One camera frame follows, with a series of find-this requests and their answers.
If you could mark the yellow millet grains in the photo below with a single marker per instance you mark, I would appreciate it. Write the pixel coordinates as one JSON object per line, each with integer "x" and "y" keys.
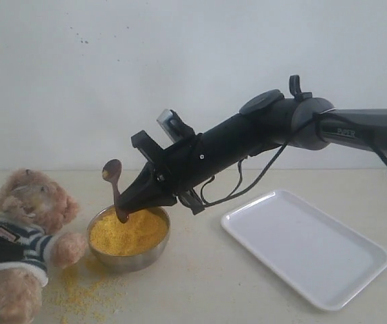
{"x": 143, "y": 231}

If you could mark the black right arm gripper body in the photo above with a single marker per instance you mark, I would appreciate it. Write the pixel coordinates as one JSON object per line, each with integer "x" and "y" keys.
{"x": 176, "y": 168}

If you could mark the steel bowl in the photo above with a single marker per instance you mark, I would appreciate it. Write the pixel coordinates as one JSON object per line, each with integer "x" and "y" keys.
{"x": 125, "y": 264}

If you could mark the white rectangular plastic tray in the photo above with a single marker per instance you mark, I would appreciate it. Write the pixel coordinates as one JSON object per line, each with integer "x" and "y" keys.
{"x": 325, "y": 261}

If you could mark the brown wooden spoon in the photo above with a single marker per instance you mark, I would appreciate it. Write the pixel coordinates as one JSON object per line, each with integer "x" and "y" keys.
{"x": 111, "y": 173}

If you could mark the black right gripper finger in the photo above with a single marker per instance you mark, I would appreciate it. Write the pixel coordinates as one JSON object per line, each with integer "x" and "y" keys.
{"x": 142, "y": 201}
{"x": 143, "y": 184}

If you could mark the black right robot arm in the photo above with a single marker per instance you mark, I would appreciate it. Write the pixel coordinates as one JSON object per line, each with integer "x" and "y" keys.
{"x": 268, "y": 122}

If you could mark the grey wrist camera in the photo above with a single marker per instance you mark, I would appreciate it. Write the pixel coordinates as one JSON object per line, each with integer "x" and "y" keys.
{"x": 173, "y": 126}

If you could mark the beige teddy bear striped sweater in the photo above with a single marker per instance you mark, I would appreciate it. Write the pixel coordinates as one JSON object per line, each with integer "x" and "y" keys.
{"x": 33, "y": 210}

